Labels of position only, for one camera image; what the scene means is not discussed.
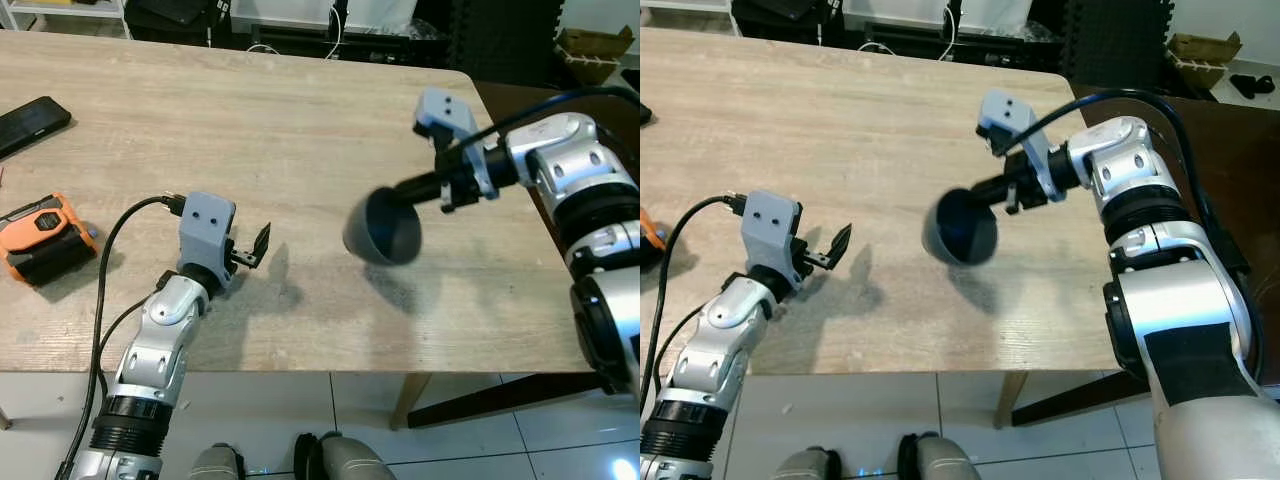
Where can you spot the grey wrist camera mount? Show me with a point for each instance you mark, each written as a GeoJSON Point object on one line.
{"type": "Point", "coordinates": [1008, 110]}
{"type": "Point", "coordinates": [445, 110]}
{"type": "Point", "coordinates": [205, 215]}
{"type": "Point", "coordinates": [768, 212]}

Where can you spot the open cardboard box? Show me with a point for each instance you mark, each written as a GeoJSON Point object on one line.
{"type": "Point", "coordinates": [590, 50]}
{"type": "Point", "coordinates": [1200, 55]}

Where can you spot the black bag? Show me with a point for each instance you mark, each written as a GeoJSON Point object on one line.
{"type": "Point", "coordinates": [790, 8]}
{"type": "Point", "coordinates": [180, 12]}

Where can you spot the white metal shelf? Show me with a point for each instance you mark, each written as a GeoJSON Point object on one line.
{"type": "Point", "coordinates": [685, 5]}
{"type": "Point", "coordinates": [60, 10]}

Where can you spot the dark brown wooden table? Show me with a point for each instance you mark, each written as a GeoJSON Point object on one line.
{"type": "Point", "coordinates": [500, 397]}
{"type": "Point", "coordinates": [1240, 150]}

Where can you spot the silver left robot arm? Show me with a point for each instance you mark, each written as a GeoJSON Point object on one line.
{"type": "Point", "coordinates": [160, 340]}
{"type": "Point", "coordinates": [715, 340]}

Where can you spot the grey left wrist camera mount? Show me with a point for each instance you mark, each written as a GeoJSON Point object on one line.
{"type": "Point", "coordinates": [205, 215]}
{"type": "Point", "coordinates": [768, 212]}

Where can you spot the black foam mat stack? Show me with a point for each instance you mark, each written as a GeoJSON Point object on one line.
{"type": "Point", "coordinates": [500, 35]}
{"type": "Point", "coordinates": [1115, 40]}

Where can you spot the white storage box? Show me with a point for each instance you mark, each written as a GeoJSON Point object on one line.
{"type": "Point", "coordinates": [330, 12]}
{"type": "Point", "coordinates": [930, 12]}

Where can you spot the grey robot right leg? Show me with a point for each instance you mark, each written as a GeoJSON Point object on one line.
{"type": "Point", "coordinates": [940, 460]}
{"type": "Point", "coordinates": [345, 460]}

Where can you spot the grey robot leg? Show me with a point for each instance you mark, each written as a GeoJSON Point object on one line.
{"type": "Point", "coordinates": [805, 468]}
{"type": "Point", "coordinates": [215, 465]}
{"type": "Point", "coordinates": [345, 460]}
{"type": "Point", "coordinates": [940, 460]}

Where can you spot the black shoe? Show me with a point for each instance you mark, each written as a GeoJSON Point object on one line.
{"type": "Point", "coordinates": [630, 78]}
{"type": "Point", "coordinates": [1250, 85]}

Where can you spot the black smartphone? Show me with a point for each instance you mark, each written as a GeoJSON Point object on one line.
{"type": "Point", "coordinates": [30, 125]}

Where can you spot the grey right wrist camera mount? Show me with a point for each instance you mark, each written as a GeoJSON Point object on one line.
{"type": "Point", "coordinates": [1008, 110]}
{"type": "Point", "coordinates": [445, 110]}

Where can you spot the grey robot left leg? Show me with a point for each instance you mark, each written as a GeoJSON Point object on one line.
{"type": "Point", "coordinates": [805, 468]}
{"type": "Point", "coordinates": [215, 465]}

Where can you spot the light wooden table leg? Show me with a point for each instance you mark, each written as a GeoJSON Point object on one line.
{"type": "Point", "coordinates": [1010, 395]}
{"type": "Point", "coordinates": [410, 395]}

